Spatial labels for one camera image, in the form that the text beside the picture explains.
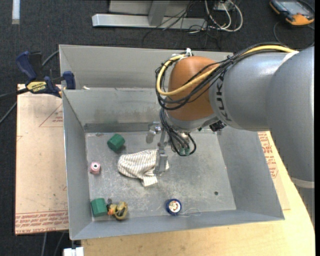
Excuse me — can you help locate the brown cardboard board, red print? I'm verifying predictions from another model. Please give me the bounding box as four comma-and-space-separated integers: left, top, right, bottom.
14, 83, 291, 236

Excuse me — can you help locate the blue yo-yo with string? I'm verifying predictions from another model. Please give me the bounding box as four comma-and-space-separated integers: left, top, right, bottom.
164, 198, 202, 218

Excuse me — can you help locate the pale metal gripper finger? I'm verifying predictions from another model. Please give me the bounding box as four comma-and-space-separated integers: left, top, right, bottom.
145, 121, 162, 144
153, 148, 169, 175

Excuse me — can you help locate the yellow and orange toy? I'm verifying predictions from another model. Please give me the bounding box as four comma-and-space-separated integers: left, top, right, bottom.
106, 198, 129, 221

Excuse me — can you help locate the grey metal bin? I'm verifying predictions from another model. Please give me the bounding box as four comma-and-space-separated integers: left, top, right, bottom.
58, 44, 286, 241

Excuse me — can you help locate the black cylinder on white bracket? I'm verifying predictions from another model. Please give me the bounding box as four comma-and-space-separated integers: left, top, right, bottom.
208, 120, 227, 133

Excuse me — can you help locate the green rounded block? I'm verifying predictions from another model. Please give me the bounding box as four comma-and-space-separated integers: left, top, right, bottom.
106, 133, 126, 153
90, 197, 109, 218

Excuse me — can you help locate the pink spool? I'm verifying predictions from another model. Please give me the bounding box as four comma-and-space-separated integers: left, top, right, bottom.
89, 161, 102, 175

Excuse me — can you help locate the white striped cloth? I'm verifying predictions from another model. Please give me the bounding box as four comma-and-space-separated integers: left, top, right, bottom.
117, 148, 170, 188

